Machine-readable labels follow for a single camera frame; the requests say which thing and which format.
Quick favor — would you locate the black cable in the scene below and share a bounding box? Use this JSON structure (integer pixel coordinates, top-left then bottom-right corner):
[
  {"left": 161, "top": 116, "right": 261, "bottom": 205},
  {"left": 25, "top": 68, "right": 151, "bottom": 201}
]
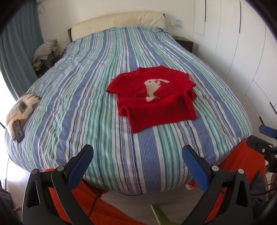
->
[{"left": 85, "top": 185, "right": 111, "bottom": 223}]

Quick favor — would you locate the white wall outlet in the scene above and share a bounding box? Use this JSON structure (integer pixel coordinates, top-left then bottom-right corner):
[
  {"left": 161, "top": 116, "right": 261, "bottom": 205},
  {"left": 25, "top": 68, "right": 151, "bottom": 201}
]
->
[{"left": 169, "top": 19, "right": 184, "bottom": 28}]

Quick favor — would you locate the cream padded headboard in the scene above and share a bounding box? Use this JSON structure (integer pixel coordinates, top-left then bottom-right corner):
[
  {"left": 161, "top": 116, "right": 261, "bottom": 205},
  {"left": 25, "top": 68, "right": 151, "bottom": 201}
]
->
[{"left": 68, "top": 11, "right": 167, "bottom": 42}]

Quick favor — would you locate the striped bed blanket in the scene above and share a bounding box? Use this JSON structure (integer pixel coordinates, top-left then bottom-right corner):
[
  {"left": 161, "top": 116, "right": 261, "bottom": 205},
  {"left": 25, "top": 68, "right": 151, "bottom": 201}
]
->
[{"left": 4, "top": 26, "right": 253, "bottom": 194}]

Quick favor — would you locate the white wardrobe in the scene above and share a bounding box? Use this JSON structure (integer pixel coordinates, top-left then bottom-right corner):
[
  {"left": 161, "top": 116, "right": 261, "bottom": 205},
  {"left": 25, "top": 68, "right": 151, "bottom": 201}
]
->
[{"left": 193, "top": 0, "right": 277, "bottom": 132}]

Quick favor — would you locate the teal curtain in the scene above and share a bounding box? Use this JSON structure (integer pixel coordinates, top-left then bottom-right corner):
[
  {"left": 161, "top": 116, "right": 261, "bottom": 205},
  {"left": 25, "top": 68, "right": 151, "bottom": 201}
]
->
[{"left": 0, "top": 9, "right": 45, "bottom": 102}]

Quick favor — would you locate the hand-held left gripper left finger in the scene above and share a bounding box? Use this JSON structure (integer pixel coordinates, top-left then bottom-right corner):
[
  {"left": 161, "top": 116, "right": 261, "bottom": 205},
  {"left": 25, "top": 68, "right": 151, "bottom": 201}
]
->
[{"left": 22, "top": 144, "right": 94, "bottom": 225}]

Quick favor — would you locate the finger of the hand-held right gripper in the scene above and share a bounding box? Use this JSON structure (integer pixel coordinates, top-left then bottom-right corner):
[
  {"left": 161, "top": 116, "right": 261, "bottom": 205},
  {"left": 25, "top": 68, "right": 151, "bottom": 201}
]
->
[
  {"left": 259, "top": 124, "right": 277, "bottom": 139},
  {"left": 247, "top": 135, "right": 275, "bottom": 155}
]

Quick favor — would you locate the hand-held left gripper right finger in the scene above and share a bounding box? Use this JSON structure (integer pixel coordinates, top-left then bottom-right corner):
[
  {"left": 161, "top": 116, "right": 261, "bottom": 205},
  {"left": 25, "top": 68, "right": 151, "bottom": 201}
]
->
[{"left": 182, "top": 145, "right": 253, "bottom": 225}]

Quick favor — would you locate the pile of clothes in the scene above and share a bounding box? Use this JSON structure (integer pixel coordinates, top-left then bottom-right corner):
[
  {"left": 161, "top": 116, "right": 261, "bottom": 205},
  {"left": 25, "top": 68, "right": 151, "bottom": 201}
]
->
[{"left": 32, "top": 39, "right": 59, "bottom": 75}]

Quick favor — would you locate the orange fuzzy blanket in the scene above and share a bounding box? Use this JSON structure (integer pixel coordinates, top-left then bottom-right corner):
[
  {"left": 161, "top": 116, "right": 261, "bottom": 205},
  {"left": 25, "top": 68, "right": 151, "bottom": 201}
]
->
[{"left": 42, "top": 138, "right": 270, "bottom": 225}]

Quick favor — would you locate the patterned pillow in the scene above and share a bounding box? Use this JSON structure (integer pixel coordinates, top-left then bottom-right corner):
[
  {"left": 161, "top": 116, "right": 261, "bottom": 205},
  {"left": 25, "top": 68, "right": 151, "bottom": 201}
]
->
[{"left": 5, "top": 93, "right": 42, "bottom": 141}]

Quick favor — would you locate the dark wooden nightstand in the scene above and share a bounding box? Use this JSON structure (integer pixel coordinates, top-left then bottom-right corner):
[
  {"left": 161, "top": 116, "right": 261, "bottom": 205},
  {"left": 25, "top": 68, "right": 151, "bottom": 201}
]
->
[{"left": 174, "top": 36, "right": 194, "bottom": 53}]

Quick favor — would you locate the red sweater with white rabbit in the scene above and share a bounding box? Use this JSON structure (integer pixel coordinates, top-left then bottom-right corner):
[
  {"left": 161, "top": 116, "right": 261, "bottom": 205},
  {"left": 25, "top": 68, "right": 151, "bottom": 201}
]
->
[{"left": 106, "top": 66, "right": 198, "bottom": 134}]

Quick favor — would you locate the green flat object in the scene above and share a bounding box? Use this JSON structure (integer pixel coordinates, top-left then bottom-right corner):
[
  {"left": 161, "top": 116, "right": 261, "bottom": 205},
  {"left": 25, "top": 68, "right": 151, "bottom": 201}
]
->
[{"left": 151, "top": 204, "right": 175, "bottom": 225}]

